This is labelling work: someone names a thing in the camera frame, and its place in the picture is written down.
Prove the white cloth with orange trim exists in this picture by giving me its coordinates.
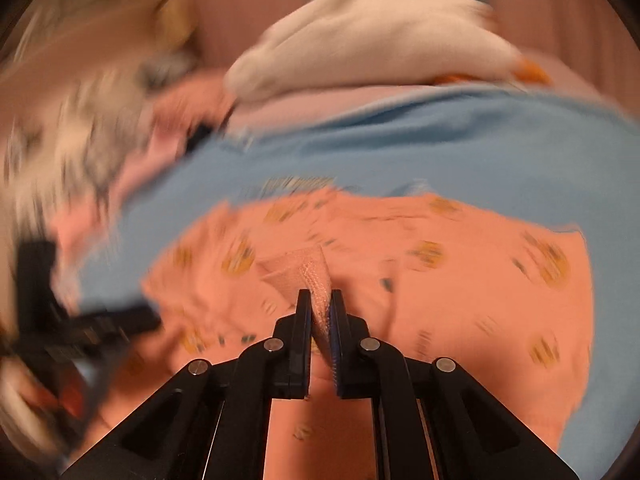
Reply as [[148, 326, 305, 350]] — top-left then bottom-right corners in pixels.
[[225, 0, 551, 106]]

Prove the light blue blanket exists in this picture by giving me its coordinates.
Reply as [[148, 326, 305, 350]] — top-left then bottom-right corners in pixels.
[[60, 82, 640, 441]]

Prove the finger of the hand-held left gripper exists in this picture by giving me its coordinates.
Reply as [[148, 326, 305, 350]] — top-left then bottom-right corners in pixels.
[[75, 305, 163, 343]]

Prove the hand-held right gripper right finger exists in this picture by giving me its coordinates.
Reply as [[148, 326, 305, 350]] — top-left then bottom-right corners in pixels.
[[328, 288, 581, 480]]

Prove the pink cloth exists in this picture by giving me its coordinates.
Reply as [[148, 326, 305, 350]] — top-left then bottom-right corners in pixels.
[[50, 67, 236, 271]]

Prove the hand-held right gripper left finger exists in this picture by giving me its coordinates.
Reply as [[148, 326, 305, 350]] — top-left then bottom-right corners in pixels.
[[60, 288, 313, 480]]

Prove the orange printed small garment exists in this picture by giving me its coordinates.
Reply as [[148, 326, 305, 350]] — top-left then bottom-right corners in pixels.
[[92, 192, 598, 480]]

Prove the white patterned cloth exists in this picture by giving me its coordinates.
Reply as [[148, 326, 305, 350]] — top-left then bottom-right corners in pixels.
[[0, 67, 166, 271]]

